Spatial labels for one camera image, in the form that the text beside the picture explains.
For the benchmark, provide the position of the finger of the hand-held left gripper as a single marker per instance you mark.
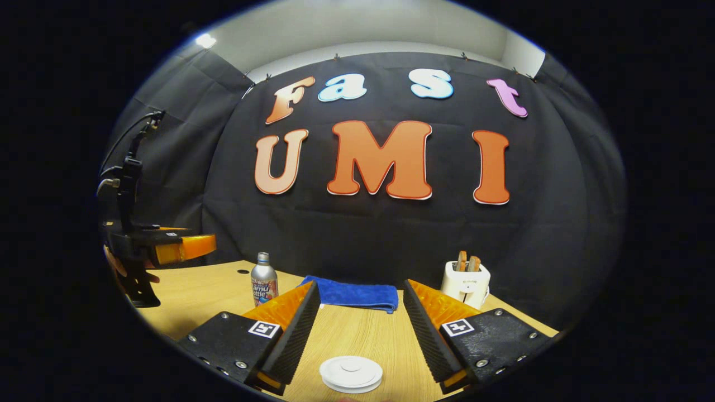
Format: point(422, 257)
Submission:
point(187, 248)

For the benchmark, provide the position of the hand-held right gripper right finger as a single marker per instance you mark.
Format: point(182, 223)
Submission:
point(430, 340)

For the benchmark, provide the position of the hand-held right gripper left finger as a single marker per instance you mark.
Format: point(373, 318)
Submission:
point(296, 340)

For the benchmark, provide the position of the white teacup lid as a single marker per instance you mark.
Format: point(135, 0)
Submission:
point(351, 369)

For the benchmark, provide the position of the silver water bottle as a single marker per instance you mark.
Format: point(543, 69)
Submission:
point(263, 282)

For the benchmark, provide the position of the white toaster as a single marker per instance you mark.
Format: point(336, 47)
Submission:
point(466, 285)

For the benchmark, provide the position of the blue towel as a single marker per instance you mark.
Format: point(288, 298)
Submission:
point(352, 293)

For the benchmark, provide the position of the brown toast slice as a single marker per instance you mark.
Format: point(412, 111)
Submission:
point(474, 263)
point(462, 261)

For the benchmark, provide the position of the black backdrop cloth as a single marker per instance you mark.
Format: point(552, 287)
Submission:
point(391, 234)

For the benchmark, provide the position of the ceiling light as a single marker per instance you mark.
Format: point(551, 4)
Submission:
point(205, 41)

